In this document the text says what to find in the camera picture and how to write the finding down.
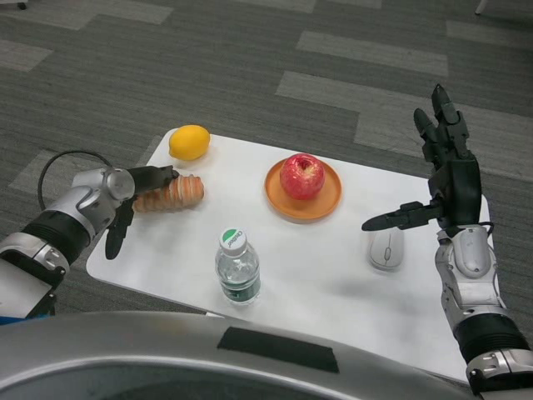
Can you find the orange round plate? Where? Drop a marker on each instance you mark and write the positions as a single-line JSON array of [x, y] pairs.
[[304, 210]]

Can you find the spiral bread roll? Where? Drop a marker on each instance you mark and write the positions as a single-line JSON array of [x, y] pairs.
[[183, 193]]

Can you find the white desk leg frame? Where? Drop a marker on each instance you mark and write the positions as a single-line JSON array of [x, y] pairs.
[[481, 6]]

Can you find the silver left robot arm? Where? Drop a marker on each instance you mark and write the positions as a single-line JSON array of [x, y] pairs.
[[75, 212]]

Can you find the white computer mouse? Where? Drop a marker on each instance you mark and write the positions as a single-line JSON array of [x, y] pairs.
[[386, 250]]

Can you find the yellow lemon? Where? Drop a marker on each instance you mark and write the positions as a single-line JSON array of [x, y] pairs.
[[189, 142]]

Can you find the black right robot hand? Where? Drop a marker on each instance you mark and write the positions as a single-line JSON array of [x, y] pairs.
[[460, 191]]

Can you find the clear plastic water bottle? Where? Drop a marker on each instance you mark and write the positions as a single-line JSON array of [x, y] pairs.
[[237, 271]]

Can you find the red apple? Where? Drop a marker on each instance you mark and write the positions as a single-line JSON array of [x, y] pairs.
[[302, 177]]

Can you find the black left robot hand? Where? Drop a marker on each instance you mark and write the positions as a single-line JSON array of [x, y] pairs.
[[150, 177]]

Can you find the silver robot chest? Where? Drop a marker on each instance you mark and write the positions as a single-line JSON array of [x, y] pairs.
[[166, 362]]

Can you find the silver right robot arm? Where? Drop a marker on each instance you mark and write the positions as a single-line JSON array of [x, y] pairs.
[[470, 271]]

